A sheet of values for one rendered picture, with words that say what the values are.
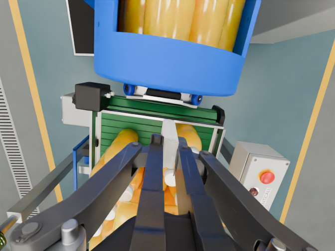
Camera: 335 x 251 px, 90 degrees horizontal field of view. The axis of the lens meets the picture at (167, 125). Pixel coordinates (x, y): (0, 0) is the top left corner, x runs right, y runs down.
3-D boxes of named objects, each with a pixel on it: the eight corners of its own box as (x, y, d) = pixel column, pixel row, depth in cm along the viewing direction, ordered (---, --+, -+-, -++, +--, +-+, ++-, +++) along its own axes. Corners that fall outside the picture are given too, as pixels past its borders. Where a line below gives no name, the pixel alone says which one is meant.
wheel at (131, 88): (136, 81, 47) (129, 80, 46) (134, 97, 49) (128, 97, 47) (128, 79, 50) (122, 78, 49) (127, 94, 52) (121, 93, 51)
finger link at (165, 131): (166, 169, 16) (158, 168, 16) (165, 139, 23) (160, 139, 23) (171, 141, 15) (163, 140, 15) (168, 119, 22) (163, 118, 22)
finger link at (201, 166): (178, 158, 14) (213, 162, 14) (175, 135, 19) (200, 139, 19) (175, 173, 15) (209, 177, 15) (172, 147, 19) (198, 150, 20)
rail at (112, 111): (221, 124, 54) (224, 127, 52) (220, 126, 55) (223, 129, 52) (95, 106, 52) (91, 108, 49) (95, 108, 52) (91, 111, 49)
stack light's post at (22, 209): (120, 112, 150) (21, 213, 46) (119, 116, 151) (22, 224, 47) (115, 111, 150) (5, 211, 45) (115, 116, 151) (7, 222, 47)
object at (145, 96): (179, 88, 53) (184, 94, 41) (178, 96, 54) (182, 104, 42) (148, 84, 52) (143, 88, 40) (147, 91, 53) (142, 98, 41)
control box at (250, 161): (267, 144, 52) (291, 162, 42) (248, 196, 58) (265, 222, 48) (236, 140, 51) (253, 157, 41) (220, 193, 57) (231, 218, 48)
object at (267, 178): (274, 171, 43) (277, 173, 42) (269, 182, 44) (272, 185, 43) (261, 169, 43) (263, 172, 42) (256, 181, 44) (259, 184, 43)
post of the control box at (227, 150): (195, 103, 149) (250, 165, 54) (194, 108, 150) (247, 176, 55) (191, 103, 148) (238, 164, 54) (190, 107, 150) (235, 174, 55)
